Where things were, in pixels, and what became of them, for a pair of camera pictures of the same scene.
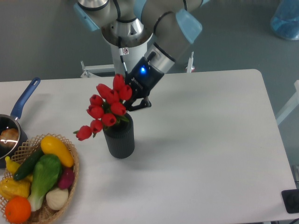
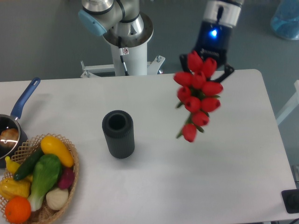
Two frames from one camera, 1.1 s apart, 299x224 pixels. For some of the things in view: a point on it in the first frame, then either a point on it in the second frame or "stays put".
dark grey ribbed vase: x=120 y=138 stays put
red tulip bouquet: x=106 y=110 to x=198 y=94
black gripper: x=144 y=78 to x=213 y=41
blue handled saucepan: x=13 y=141 stays put
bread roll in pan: x=9 y=137 stays put
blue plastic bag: x=285 y=20 stays put
